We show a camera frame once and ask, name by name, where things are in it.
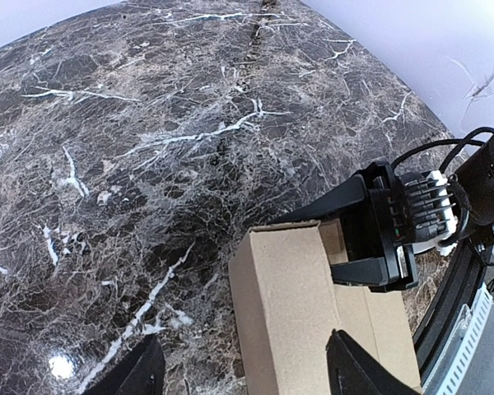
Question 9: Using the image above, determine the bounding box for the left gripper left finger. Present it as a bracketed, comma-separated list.
[84, 334, 165, 395]

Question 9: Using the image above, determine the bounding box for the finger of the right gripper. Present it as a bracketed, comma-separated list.
[330, 257, 395, 287]
[268, 174, 370, 226]

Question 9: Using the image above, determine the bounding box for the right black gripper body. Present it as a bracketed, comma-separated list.
[340, 161, 418, 293]

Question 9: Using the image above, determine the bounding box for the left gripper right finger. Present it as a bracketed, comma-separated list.
[326, 329, 417, 395]

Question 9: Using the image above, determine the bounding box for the brown cardboard box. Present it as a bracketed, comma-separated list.
[228, 221, 422, 394]

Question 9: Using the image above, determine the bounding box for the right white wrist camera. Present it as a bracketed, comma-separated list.
[400, 170, 459, 256]

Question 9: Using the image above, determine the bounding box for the black front table rail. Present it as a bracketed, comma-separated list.
[412, 240, 485, 383]

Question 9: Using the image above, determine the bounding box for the white slotted cable duct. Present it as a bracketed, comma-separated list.
[422, 283, 493, 395]

